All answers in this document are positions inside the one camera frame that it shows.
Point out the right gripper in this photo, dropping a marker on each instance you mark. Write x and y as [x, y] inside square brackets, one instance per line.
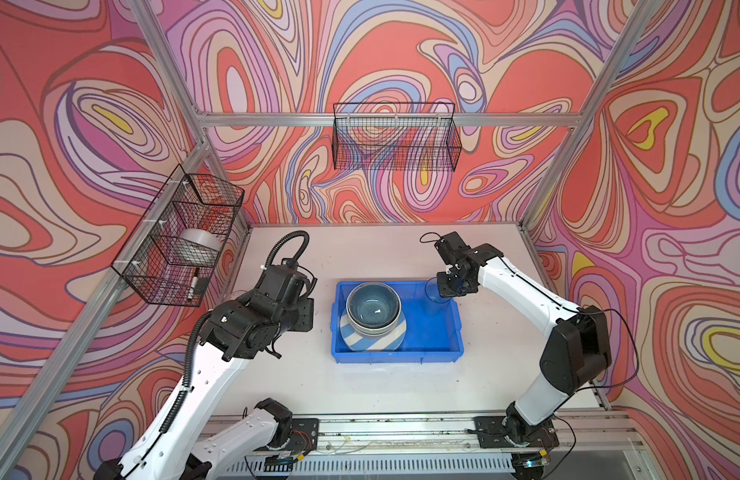
[447, 292]

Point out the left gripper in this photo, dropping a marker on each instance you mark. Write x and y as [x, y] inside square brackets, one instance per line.
[307, 314]

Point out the clear grey plastic cup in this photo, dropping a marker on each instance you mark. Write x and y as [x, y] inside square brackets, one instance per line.
[434, 304]

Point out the blue plastic bin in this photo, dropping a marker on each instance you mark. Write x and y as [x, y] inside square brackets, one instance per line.
[429, 339]

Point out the dark teal bowl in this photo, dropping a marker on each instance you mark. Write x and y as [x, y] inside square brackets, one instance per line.
[374, 305]

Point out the light green bowl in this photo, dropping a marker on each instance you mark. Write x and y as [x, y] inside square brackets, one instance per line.
[375, 331]

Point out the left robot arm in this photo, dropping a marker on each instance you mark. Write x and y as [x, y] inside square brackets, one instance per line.
[171, 449]

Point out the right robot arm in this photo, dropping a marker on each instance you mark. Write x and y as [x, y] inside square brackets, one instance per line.
[578, 339]

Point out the black marker pen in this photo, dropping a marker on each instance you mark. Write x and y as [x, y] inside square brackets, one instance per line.
[193, 289]

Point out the white tape roll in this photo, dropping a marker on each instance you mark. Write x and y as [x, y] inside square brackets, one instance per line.
[198, 247]

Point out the black wire basket left wall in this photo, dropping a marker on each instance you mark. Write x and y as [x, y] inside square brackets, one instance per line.
[172, 257]

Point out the black wire basket wall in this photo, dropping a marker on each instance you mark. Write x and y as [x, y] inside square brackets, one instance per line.
[395, 136]
[172, 257]

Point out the black wire basket back wall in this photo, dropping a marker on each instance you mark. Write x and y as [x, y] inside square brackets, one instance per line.
[395, 136]

